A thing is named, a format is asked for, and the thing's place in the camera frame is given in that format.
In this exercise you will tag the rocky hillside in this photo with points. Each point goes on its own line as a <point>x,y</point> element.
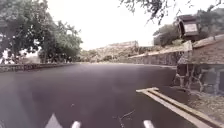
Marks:
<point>110,51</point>

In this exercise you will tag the dark grey asphalt road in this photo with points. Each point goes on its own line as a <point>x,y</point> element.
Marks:
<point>93,90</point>

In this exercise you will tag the robot's own part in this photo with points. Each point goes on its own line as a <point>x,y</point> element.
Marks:
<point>76,124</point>
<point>148,124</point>

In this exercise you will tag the overhanging tree branches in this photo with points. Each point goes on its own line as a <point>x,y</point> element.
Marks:
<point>156,6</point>

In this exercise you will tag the pale painted road line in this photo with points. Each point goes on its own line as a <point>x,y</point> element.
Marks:
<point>173,106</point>

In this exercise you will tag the building on slope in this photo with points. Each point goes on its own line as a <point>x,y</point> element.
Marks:
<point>188,28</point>

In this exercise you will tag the large green tree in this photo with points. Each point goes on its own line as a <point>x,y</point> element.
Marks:
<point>33,33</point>

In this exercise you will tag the long stone retaining wall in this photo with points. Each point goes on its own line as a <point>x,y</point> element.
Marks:
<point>156,57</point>

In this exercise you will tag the low stone kerb wall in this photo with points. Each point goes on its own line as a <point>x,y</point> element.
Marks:
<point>30,66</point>

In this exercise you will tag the dark stone wall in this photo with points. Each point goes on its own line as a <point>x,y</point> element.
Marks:
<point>203,66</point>

